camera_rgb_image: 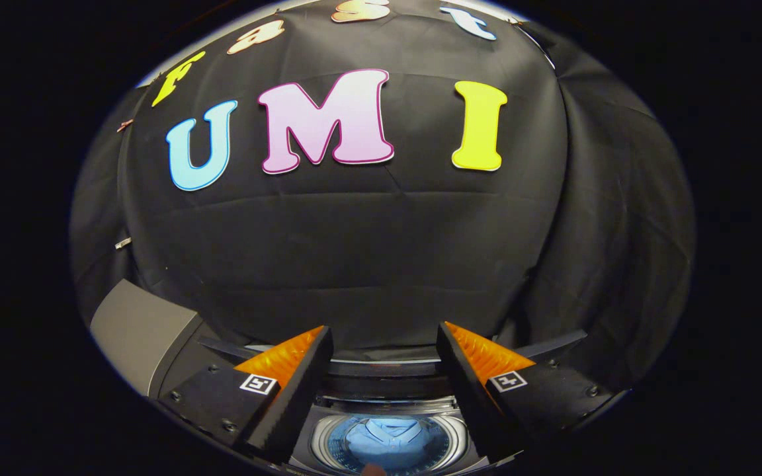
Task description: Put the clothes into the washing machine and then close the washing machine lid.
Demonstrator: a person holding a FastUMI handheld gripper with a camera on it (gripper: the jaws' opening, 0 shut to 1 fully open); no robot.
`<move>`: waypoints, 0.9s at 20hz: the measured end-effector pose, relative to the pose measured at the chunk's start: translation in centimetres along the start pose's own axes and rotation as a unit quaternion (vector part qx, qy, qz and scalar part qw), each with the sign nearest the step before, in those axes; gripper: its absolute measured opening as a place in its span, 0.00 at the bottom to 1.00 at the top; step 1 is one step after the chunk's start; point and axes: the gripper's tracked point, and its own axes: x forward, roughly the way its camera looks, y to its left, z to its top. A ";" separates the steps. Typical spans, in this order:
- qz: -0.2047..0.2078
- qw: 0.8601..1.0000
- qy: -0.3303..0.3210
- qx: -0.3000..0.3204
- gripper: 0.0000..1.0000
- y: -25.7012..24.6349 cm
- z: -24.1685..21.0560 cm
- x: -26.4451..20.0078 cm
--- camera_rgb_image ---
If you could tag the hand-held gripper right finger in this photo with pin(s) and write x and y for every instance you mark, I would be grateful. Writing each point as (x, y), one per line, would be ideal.
(467, 396)

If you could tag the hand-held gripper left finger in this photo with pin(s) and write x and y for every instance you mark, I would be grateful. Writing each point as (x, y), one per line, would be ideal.
(295, 396)

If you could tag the grey top-load washing machine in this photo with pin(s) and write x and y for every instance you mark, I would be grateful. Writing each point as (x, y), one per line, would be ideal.
(387, 404)

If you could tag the light blue polo shirt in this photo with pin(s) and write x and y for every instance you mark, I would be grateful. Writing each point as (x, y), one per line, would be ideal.
(387, 439)

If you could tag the black backdrop cloth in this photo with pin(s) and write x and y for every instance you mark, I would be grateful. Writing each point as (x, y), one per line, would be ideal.
(368, 251)

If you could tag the silver clip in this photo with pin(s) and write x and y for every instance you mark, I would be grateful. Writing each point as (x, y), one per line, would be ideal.
(123, 242)

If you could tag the red clip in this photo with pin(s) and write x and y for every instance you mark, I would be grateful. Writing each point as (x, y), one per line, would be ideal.
(124, 125)

